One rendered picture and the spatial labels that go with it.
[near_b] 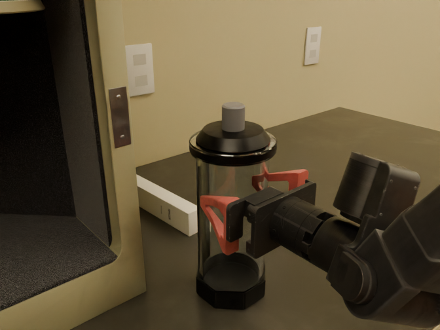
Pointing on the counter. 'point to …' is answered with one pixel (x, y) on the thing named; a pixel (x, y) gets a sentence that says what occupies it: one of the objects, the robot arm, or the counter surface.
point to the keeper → (120, 116)
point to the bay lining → (50, 118)
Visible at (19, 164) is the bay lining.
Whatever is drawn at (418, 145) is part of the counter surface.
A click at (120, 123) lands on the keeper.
